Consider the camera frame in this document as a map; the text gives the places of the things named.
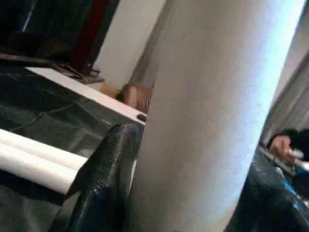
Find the brown cardboard box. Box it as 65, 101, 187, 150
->
100, 82, 155, 113

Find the black mat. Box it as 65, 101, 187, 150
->
0, 55, 309, 232

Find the dark red board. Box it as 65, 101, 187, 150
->
72, 0, 107, 73

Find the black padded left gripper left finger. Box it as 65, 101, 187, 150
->
48, 123, 143, 232

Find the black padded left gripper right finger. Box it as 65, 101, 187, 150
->
226, 152, 309, 232

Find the grey curtain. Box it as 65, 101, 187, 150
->
263, 43, 309, 141

